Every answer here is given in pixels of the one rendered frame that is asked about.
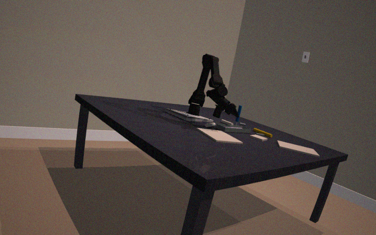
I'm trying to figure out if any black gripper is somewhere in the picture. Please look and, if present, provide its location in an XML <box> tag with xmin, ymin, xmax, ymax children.
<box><xmin>216</xmin><ymin>96</ymin><xmax>239</xmax><ymax>118</ymax></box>

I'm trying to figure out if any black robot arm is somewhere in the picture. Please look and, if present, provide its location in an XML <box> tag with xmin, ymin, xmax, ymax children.
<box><xmin>187</xmin><ymin>54</ymin><xmax>228</xmax><ymax>118</ymax></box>

